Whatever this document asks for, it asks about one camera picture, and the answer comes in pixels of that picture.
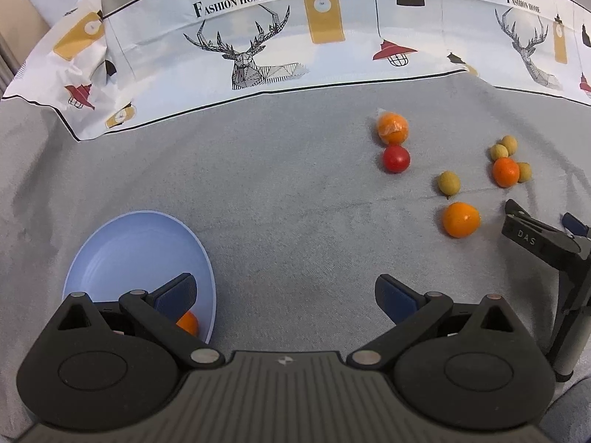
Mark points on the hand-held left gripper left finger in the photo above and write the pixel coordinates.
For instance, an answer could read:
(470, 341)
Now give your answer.
(178, 293)

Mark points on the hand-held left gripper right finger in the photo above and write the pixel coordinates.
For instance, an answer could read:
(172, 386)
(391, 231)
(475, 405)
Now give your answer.
(396, 293)

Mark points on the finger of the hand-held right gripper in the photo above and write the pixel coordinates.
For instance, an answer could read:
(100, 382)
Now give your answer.
(575, 226)
(524, 228)

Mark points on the tan longan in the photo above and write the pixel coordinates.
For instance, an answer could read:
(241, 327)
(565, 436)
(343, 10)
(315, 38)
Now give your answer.
(449, 182)
(509, 142)
(498, 151)
(525, 171)

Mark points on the light blue plate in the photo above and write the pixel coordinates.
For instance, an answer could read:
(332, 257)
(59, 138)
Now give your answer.
(134, 249)

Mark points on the red tomato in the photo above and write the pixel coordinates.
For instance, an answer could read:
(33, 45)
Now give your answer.
(396, 158)

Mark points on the plastic-wrapped orange tangerine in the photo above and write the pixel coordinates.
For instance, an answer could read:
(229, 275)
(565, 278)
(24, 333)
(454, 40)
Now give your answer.
(392, 127)

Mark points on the white deer-print cloth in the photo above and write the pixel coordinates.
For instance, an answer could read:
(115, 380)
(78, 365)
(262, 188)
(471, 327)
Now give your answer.
(286, 32)

